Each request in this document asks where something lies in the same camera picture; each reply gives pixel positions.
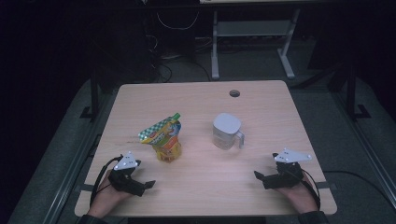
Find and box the black metal stand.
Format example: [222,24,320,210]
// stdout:
[78,71,101,120]
[345,62,372,120]

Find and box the white hanging cable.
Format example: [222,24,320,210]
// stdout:
[156,11,200,31]

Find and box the white metal desk frame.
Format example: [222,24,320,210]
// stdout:
[210,8,302,80]

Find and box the yellow spouted refill pouch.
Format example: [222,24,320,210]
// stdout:
[137,112,182,163]

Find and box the long black floor cable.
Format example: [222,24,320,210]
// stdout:
[323,170,396,208]

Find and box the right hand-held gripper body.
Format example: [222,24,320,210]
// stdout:
[262,147,313,190]

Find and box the hand-held gripper cable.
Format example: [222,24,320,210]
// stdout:
[90,154,124,208]
[300,167,321,209]

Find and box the person's right hand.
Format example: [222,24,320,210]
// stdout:
[275,175,318,215]

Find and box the person's left hand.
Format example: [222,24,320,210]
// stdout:
[87,169,132,217]

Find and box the aluminium floor rail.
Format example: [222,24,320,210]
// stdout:
[40,90,118,224]
[330,91,396,202]

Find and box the black looped floor cable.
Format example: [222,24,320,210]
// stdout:
[157,60,213,82]

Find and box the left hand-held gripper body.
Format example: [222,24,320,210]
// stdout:
[107,151,147,197]

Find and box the left hand-held gripper cable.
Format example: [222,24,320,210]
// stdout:
[90,154,124,208]

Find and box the right hand-held gripper cable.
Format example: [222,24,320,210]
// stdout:
[300,167,321,209]

